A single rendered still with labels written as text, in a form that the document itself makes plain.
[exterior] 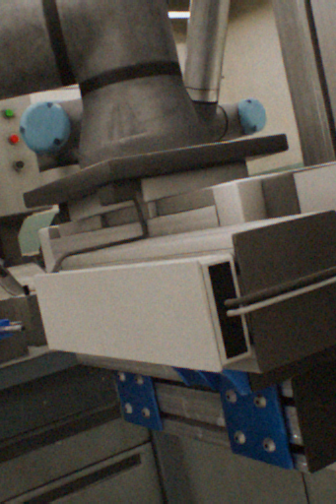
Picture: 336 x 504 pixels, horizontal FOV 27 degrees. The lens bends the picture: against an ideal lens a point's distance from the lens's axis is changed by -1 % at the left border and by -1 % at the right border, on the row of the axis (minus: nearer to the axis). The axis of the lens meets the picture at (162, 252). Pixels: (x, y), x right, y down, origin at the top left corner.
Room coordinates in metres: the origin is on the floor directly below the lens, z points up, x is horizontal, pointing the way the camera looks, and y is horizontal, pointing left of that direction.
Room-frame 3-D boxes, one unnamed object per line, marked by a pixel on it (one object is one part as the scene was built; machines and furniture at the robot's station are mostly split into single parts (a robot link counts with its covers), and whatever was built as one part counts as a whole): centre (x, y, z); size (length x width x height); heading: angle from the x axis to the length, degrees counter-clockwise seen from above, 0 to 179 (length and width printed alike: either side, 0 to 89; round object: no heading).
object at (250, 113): (1.48, -0.20, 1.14); 0.11 x 0.11 x 0.08; 41
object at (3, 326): (1.08, 0.28, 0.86); 0.13 x 0.05 x 0.05; 50
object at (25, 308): (1.47, 0.27, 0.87); 0.50 x 0.26 x 0.14; 33
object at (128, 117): (0.79, -0.01, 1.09); 0.15 x 0.15 x 0.10
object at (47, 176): (1.18, 0.13, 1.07); 0.08 x 0.08 x 0.05
